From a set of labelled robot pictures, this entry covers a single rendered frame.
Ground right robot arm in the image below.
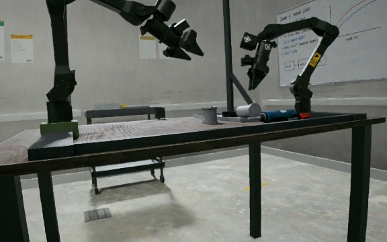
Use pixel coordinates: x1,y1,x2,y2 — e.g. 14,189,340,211
46,0,189,124

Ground grey cylinder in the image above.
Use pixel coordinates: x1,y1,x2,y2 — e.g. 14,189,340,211
236,103,261,118

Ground blue electric screwdriver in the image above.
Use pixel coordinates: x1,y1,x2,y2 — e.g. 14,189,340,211
248,109,298,123

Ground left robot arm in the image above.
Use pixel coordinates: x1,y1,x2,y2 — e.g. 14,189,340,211
239,17,339,113

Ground black notched half ring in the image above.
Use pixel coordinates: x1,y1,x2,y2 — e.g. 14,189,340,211
222,112,238,117

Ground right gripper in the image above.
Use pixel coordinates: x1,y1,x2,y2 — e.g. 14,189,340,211
158,25,204,61

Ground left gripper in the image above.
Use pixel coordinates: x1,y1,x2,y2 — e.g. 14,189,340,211
247,52,269,91

